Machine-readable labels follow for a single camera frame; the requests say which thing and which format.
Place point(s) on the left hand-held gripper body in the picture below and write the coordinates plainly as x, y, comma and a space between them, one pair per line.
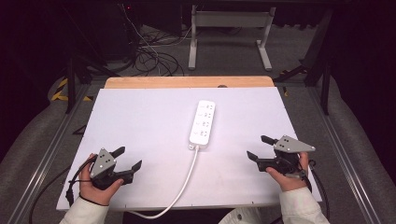
102, 163

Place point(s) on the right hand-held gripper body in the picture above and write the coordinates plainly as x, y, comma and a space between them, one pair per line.
288, 149

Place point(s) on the person's left hand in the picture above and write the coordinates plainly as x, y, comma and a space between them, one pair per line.
95, 193

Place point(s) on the person's right hand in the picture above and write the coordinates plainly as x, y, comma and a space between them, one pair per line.
289, 180

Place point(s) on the white board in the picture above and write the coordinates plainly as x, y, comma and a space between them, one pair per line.
149, 124

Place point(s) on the white power strip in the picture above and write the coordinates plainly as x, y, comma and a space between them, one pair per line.
202, 123

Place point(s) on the person's white garment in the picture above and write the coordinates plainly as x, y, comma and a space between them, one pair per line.
241, 216

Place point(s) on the yellow black hazard tape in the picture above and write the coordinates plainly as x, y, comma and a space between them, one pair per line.
60, 90

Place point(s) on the black metal stand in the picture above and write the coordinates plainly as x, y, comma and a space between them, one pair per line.
77, 73
317, 62

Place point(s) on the wooden table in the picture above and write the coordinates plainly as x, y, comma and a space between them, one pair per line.
174, 82

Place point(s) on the dark equipment box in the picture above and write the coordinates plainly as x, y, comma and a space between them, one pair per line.
120, 31

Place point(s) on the aluminium rail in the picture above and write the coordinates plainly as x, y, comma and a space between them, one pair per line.
46, 155
345, 155

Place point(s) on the white metal stand frame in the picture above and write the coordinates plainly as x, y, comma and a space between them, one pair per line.
230, 19

